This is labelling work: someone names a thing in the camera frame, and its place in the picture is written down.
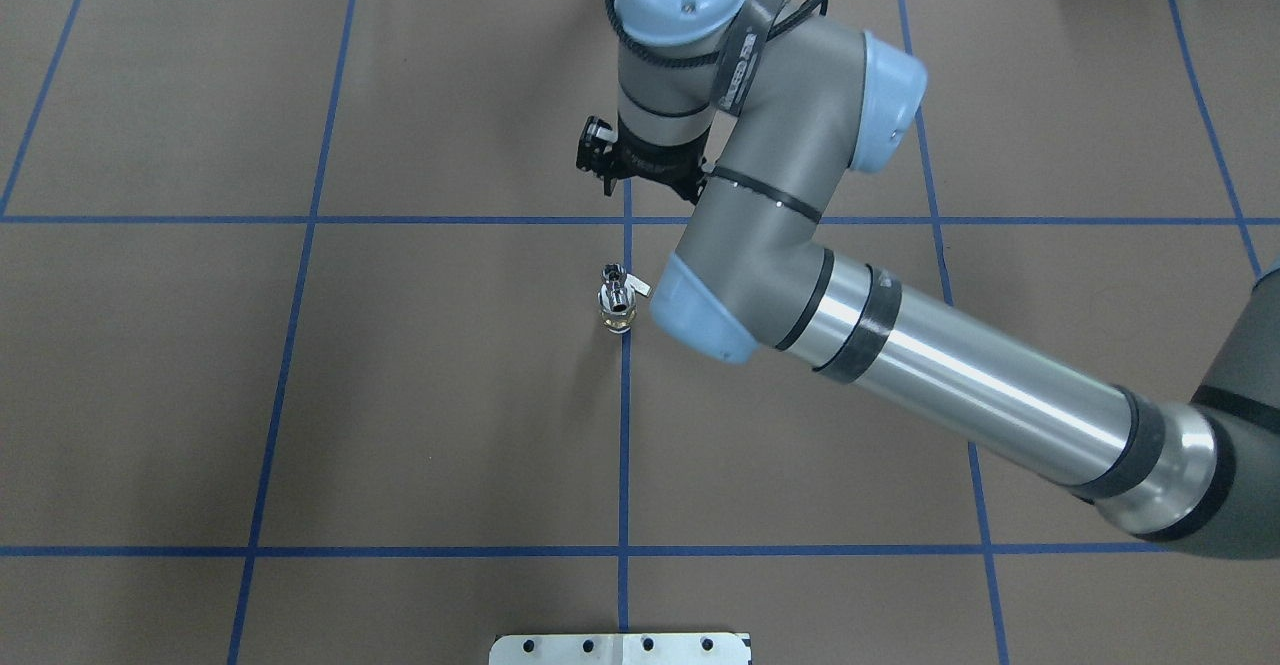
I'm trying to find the chrome threaded pipe fitting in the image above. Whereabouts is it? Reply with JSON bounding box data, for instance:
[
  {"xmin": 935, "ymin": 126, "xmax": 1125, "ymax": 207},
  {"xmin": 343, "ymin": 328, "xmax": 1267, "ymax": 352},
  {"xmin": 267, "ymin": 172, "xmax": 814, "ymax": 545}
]
[{"xmin": 598, "ymin": 261, "xmax": 636, "ymax": 317}]

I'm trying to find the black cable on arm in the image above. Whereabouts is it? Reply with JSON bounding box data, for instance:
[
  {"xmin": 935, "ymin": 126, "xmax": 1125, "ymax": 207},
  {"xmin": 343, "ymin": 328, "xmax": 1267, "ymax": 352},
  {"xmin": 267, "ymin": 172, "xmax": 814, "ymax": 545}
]
[{"xmin": 600, "ymin": 0, "xmax": 831, "ymax": 72}]

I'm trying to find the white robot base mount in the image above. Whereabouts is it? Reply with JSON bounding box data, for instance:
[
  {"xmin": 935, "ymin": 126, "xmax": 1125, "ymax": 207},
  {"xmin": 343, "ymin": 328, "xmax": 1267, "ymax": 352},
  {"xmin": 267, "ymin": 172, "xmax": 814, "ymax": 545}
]
[{"xmin": 486, "ymin": 632, "xmax": 754, "ymax": 664}]

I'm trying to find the brass PPR ball valve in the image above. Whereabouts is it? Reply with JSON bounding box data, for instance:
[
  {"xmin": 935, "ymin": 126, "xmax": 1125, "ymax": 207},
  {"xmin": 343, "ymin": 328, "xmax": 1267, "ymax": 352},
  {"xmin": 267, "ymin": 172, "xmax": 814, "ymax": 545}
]
[{"xmin": 596, "ymin": 270, "xmax": 652, "ymax": 334}]

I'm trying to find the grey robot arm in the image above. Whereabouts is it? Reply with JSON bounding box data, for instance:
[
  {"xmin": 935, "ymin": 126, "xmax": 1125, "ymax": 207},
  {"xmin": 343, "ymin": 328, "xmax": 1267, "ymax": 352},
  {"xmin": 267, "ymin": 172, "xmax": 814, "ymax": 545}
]
[{"xmin": 579, "ymin": 0, "xmax": 1277, "ymax": 560}]

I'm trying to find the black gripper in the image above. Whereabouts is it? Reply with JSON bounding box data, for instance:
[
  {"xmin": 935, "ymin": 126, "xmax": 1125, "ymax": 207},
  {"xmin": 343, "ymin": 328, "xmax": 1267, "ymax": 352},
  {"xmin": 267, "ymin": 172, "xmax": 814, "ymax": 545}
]
[{"xmin": 575, "ymin": 115, "xmax": 709, "ymax": 205}]

